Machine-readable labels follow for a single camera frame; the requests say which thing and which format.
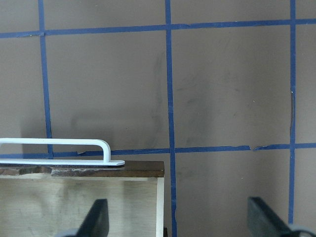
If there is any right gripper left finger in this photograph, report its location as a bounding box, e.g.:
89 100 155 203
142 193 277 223
55 199 110 237

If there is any dark wooden drawer box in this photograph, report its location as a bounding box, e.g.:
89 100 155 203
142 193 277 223
0 161 167 237

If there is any white drawer handle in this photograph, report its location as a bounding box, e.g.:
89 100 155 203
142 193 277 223
0 138 125 166

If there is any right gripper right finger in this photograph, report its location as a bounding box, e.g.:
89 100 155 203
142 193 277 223
247 197 316 237

